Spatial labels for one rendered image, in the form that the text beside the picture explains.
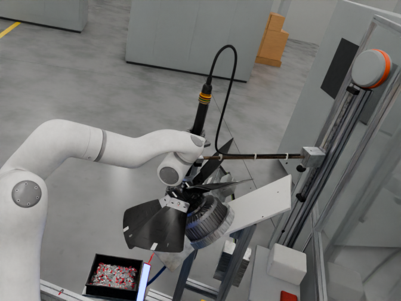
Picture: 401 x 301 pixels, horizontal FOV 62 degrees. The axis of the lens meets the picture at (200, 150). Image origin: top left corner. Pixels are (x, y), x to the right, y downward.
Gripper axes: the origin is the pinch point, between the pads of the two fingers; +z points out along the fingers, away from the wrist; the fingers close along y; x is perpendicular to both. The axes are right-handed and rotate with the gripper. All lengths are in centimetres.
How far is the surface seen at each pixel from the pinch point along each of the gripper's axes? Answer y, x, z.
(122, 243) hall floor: -49, -155, 71
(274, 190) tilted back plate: 38.1, -25.2, 18.5
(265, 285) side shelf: 50, -69, 4
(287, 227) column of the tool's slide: 56, -59, 40
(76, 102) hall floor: -218, -156, 273
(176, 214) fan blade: 0.8, -36.6, -5.8
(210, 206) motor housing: 13.0, -36.6, 6.6
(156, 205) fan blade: -11.5, -46.4, 6.3
